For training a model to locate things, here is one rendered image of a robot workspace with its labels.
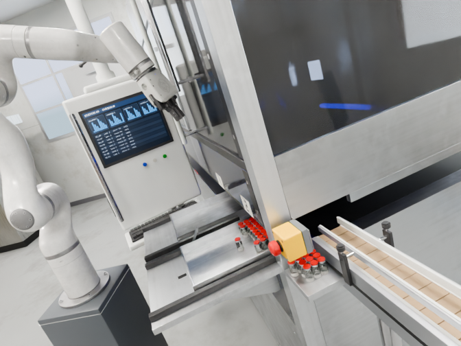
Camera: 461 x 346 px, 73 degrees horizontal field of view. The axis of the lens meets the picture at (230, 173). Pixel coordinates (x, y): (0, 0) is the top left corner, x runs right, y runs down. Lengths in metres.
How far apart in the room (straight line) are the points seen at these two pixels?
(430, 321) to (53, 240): 1.08
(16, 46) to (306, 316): 1.17
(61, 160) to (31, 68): 1.51
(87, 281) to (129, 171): 0.70
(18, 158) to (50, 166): 5.13
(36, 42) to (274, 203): 0.81
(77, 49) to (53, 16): 4.67
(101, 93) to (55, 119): 4.22
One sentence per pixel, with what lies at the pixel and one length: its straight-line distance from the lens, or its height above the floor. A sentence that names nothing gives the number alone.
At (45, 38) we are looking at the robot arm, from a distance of 1.09.
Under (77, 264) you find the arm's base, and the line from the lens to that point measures 1.27.
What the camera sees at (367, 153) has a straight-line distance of 0.99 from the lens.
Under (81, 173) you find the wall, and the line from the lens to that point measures 6.03.
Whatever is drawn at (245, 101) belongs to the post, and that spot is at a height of 1.37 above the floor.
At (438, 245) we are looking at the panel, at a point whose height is 0.68.
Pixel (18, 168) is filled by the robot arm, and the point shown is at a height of 1.37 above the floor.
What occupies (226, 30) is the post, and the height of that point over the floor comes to 1.54.
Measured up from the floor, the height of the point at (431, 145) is 1.05.
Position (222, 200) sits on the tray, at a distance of 1.51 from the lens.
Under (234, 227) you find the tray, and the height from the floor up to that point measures 0.90.
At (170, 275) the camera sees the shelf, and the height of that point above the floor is 0.88.
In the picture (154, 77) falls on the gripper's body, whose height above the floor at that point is 1.50.
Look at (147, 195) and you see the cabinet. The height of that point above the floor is 0.94.
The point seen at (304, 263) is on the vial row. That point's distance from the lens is 0.89.
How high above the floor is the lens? 1.46
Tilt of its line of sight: 18 degrees down
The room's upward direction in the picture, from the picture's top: 18 degrees counter-clockwise
